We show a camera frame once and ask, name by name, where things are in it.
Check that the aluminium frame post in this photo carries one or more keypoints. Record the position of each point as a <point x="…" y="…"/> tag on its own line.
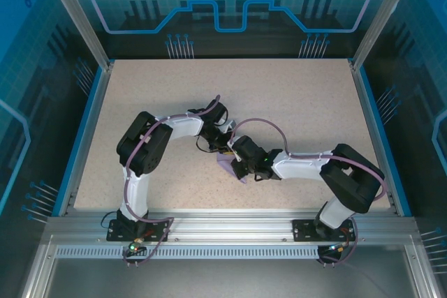
<point x="80" y="22"/>
<point x="382" y="22"/>

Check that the small connector with orange plug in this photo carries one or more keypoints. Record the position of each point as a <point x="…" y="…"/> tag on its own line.
<point x="338" y="247"/>

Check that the aluminium side rail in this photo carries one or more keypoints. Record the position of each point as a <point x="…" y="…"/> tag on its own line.
<point x="87" y="134"/>
<point x="375" y="134"/>

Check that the blue printed side panel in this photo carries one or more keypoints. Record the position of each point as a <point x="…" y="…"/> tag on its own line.
<point x="419" y="102"/>
<point x="31" y="102"/>

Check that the blue printed gear panel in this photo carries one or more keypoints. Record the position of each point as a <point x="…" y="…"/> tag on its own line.
<point x="223" y="45"/>

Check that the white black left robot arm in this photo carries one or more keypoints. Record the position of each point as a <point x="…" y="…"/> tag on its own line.
<point x="136" y="193"/>

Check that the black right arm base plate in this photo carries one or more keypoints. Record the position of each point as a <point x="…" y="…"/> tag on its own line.
<point x="304" y="231"/>

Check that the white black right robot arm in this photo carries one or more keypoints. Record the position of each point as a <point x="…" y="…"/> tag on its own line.
<point x="300" y="167"/>

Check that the wide aluminium frame rail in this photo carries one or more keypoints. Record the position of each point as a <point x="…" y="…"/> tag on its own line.
<point x="227" y="228"/>

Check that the lavender paper sheet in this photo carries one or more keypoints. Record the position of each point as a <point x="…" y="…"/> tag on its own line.
<point x="225" y="165"/>

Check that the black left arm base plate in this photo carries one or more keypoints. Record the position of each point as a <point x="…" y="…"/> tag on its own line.
<point x="117" y="231"/>

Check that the small connector with green light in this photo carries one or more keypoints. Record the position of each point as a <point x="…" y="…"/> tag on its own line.
<point x="135" y="245"/>

